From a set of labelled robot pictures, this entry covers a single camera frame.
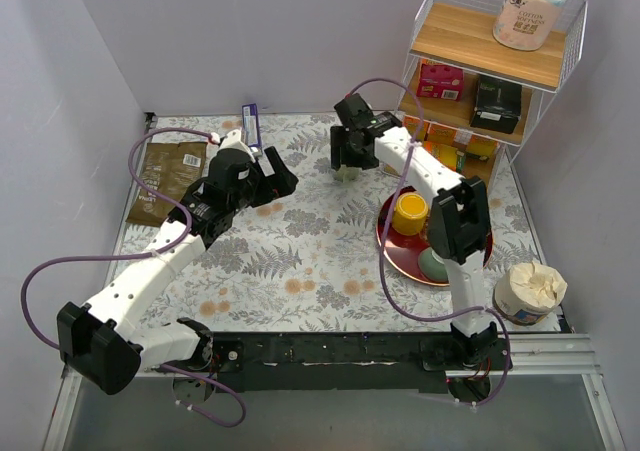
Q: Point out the black box on shelf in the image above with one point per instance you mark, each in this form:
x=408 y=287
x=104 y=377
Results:
x=498 y=105

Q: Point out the floral table mat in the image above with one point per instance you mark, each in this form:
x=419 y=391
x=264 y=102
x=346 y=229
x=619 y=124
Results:
x=308 y=262

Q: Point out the purple foil box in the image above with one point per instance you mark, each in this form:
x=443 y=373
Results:
x=251 y=129

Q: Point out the red round tray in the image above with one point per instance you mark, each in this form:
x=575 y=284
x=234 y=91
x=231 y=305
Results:
x=405 y=251

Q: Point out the orange sponge pack upper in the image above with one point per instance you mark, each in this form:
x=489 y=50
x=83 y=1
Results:
x=449 y=156

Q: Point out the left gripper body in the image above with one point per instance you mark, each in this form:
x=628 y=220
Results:
x=267 y=174

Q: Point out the orange sponge pack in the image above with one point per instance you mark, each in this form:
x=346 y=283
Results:
x=416 y=128
x=449 y=156

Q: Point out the orange pink box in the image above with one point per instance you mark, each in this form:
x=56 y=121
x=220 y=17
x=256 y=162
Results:
x=440 y=81

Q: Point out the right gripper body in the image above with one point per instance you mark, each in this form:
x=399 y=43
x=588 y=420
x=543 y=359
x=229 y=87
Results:
x=347 y=149

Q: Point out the light green mug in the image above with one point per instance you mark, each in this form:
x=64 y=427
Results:
x=346 y=174

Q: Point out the orange sponge pack lower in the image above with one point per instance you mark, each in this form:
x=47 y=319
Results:
x=416 y=128

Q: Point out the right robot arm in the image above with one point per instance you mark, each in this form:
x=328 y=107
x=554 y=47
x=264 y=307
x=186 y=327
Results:
x=474 y=328

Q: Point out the yellow enamel mug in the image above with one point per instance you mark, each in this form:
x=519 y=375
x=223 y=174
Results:
x=410 y=214

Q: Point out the teal mug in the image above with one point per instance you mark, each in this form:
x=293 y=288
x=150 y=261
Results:
x=432 y=267

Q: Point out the brown coffee bag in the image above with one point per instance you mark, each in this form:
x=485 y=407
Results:
x=169 y=168

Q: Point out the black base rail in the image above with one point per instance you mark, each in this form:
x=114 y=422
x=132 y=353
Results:
x=303 y=361

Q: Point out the white wire shelf rack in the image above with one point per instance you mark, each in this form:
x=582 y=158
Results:
x=459 y=33

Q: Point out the toilet paper roll on shelf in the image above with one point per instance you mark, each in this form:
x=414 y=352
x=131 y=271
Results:
x=525 y=24

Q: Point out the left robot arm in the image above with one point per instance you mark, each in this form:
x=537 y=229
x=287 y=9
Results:
x=102 y=340

